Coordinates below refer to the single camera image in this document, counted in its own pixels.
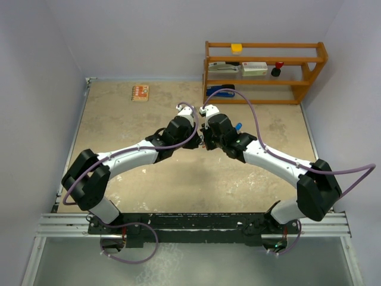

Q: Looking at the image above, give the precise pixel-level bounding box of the white cardboard box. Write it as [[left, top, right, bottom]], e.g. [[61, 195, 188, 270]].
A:
[[241, 62, 268, 76]]

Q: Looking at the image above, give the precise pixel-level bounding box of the white stapler on shelf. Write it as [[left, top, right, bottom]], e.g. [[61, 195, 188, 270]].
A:
[[208, 61, 241, 73]]

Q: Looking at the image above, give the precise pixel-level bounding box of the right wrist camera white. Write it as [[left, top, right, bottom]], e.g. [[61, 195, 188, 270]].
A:
[[199, 104, 220, 119]]

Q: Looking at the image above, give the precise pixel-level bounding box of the blue stapler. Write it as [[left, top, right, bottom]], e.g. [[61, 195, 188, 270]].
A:
[[206, 84, 235, 98]]

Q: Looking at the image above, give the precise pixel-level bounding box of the small spiral notebook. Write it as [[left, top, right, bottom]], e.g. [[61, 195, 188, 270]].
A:
[[131, 85, 149, 102]]

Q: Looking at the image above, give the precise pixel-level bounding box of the red black stamp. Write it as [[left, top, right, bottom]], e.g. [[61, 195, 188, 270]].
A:
[[271, 62, 284, 77]]

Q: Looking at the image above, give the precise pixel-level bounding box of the wooden shelf rack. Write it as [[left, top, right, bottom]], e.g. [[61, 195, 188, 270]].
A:
[[202, 42, 329, 104]]

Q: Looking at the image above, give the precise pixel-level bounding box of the black base frame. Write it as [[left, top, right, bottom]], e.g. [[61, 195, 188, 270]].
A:
[[87, 201, 303, 250]]

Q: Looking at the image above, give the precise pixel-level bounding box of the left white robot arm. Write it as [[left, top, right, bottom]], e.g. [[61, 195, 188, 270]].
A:
[[61, 115, 198, 234]]

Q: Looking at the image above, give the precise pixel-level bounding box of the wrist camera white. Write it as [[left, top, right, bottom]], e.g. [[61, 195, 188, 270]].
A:
[[199, 104, 220, 119], [176, 104, 195, 121]]

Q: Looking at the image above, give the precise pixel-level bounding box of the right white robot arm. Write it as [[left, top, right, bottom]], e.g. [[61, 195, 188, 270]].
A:
[[201, 108, 342, 233]]

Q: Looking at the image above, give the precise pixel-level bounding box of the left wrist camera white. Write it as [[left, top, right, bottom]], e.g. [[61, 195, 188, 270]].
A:
[[176, 104, 195, 121]]

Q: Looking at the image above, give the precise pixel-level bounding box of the yellow block on shelf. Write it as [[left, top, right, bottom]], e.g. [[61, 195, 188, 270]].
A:
[[230, 43, 243, 55]]

